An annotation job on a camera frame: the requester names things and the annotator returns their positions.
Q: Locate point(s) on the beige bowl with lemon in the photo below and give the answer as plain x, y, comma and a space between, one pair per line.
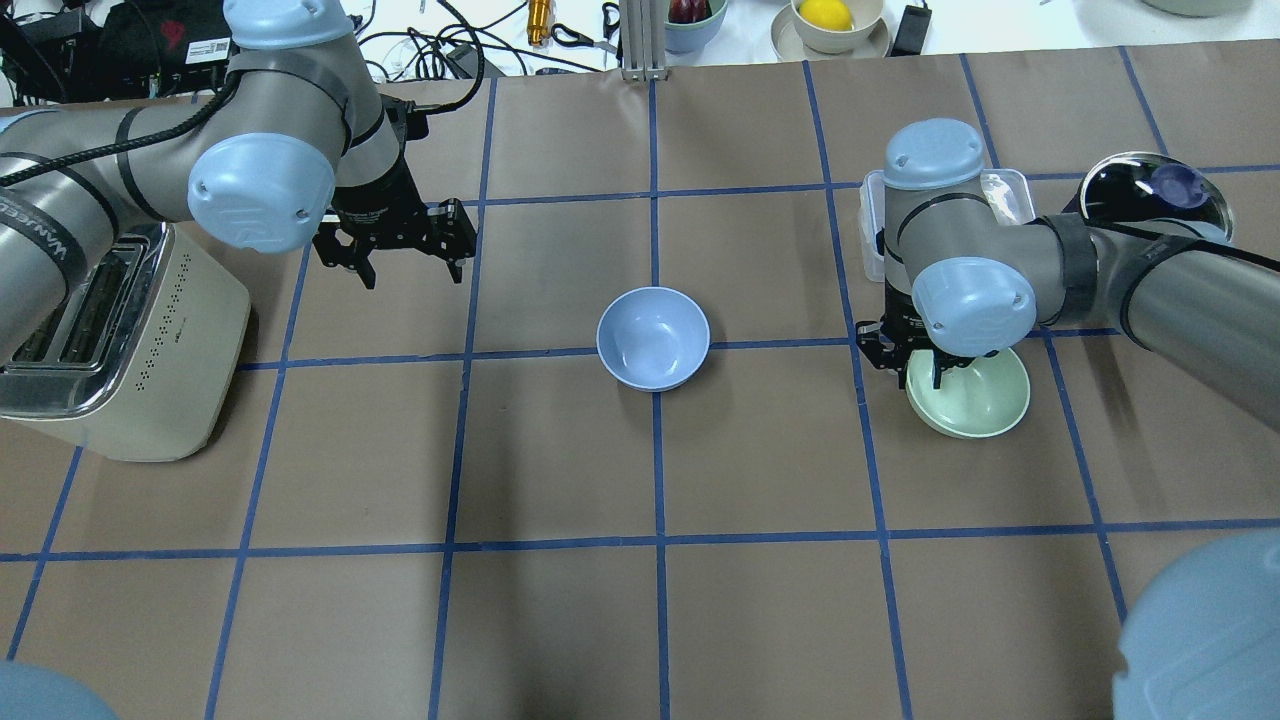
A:
835, 27

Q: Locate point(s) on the silver cream toaster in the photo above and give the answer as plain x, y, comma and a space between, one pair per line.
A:
136, 364

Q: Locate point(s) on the dark blue saucepan with lid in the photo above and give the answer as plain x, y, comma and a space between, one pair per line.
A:
1140, 186

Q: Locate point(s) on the beige plate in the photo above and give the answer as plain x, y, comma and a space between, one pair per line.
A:
788, 46

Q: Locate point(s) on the aluminium frame post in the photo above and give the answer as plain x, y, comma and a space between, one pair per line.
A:
643, 40

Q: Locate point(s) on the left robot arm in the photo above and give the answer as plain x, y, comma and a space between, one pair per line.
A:
297, 148

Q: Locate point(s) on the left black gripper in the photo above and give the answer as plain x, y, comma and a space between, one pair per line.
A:
377, 205

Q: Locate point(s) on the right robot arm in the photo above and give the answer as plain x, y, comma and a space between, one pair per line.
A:
960, 285

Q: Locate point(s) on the blue bowl with fruit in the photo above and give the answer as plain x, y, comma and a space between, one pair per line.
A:
689, 26

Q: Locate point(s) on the green bowl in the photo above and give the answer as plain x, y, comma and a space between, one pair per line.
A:
982, 400

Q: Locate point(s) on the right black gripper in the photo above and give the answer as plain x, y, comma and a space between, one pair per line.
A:
899, 328

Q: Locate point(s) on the black power adapter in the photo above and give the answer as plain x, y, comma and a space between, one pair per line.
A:
912, 30

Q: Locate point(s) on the clear plastic container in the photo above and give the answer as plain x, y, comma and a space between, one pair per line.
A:
1006, 190

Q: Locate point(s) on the black scissors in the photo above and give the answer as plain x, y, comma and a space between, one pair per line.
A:
611, 21

